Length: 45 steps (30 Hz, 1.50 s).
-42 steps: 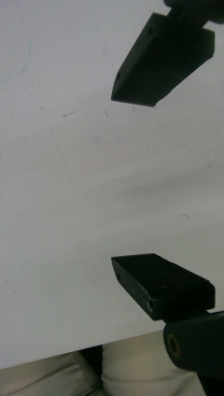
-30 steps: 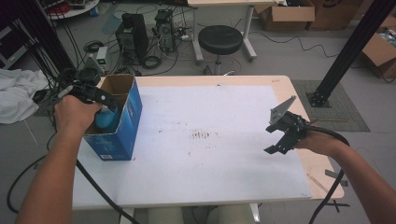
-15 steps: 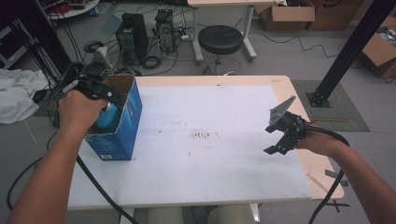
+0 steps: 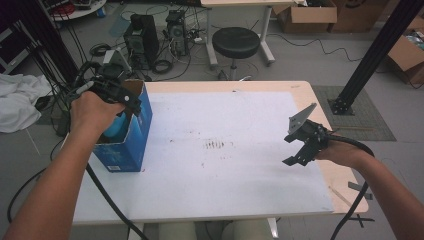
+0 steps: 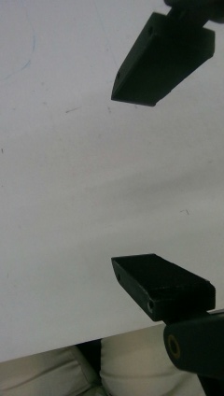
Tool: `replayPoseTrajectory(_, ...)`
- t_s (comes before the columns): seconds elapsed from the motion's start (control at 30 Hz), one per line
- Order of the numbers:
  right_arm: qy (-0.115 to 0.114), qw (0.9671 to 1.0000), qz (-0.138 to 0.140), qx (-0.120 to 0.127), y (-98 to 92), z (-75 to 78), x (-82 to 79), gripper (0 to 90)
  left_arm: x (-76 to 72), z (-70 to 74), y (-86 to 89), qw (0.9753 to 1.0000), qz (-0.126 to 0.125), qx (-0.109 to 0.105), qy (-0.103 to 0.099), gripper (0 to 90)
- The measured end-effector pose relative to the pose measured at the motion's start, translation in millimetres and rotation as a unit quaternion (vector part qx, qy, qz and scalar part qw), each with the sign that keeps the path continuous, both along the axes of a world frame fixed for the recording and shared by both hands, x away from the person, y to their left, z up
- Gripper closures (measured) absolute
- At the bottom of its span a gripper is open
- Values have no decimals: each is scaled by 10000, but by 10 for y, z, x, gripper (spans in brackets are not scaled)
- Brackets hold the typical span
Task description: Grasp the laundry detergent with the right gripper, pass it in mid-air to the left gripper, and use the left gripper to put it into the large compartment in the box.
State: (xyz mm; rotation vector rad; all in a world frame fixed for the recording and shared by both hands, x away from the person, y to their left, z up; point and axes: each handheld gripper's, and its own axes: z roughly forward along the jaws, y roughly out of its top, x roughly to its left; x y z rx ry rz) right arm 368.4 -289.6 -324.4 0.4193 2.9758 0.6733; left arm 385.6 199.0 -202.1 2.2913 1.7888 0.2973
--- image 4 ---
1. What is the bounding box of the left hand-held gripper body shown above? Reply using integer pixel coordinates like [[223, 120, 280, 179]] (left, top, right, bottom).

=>
[[88, 48, 134, 102]]

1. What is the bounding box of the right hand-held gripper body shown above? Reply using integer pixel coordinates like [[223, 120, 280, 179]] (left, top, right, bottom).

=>
[[288, 102, 330, 156]]

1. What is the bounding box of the blue cardboard box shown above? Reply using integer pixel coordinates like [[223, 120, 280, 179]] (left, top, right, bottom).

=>
[[92, 79, 154, 173]]

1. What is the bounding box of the person's right hand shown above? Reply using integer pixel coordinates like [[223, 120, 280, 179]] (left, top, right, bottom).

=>
[[315, 139, 370, 170]]

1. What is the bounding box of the person's left hand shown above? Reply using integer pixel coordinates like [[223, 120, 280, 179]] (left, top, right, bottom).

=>
[[69, 91, 126, 143]]

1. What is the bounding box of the large black computer tower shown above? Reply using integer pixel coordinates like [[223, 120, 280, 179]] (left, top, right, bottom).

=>
[[123, 13, 160, 71]]

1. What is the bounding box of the grey floor mat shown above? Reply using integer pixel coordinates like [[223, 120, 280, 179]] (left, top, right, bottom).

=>
[[312, 84, 398, 143]]

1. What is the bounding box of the grey tape strip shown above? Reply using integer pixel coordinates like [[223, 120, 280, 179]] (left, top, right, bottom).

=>
[[347, 181, 374, 201]]

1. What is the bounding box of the white round table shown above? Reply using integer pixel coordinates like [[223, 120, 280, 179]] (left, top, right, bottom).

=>
[[49, 0, 108, 22]]

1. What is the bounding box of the small black computer tower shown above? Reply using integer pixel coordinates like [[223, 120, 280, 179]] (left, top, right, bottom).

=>
[[165, 9, 189, 57]]

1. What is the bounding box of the light wooden table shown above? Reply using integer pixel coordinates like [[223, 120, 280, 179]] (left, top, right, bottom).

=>
[[64, 79, 370, 240]]

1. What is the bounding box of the white cloth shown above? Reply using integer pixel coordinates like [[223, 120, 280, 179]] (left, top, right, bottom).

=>
[[0, 73, 54, 134]]

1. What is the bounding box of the white table mat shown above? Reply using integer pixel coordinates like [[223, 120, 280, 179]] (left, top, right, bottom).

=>
[[72, 90, 335, 224]]

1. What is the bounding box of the dark metal rack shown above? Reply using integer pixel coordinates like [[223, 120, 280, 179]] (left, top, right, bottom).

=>
[[0, 0, 79, 77]]

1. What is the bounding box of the black round stool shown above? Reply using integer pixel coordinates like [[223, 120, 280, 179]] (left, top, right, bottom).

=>
[[211, 26, 262, 81]]

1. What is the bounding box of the open brown cardboard box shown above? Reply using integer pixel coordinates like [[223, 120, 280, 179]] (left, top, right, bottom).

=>
[[271, 0, 338, 34]]

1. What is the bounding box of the brown cardboard box with items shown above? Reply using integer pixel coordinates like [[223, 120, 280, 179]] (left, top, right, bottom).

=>
[[386, 16, 424, 85]]

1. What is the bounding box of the closed brown cardboard box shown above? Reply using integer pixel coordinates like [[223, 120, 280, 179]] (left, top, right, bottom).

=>
[[328, 0, 401, 34]]

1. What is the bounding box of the silver cable plug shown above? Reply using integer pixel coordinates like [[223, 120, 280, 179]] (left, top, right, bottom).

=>
[[71, 80, 95, 96]]

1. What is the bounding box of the black cable coil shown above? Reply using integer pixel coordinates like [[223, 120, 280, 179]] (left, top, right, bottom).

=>
[[151, 59, 174, 75], [89, 42, 112, 57]]

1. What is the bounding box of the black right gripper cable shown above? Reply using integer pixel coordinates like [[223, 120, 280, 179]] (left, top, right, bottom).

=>
[[328, 134, 376, 240]]

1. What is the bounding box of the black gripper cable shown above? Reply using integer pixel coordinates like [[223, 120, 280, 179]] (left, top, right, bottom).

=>
[[7, 61, 150, 240], [328, 134, 376, 240]]

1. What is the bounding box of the black floor cable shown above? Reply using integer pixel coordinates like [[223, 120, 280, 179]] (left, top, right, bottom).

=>
[[266, 32, 364, 63]]

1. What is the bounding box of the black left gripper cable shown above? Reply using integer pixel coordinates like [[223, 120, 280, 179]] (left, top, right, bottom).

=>
[[7, 61, 150, 240]]

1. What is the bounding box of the black aluminium post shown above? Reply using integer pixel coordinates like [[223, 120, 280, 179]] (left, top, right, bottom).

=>
[[328, 0, 424, 116]]

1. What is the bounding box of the white frame wooden table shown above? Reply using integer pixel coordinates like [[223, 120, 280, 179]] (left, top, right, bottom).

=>
[[199, 0, 308, 67]]

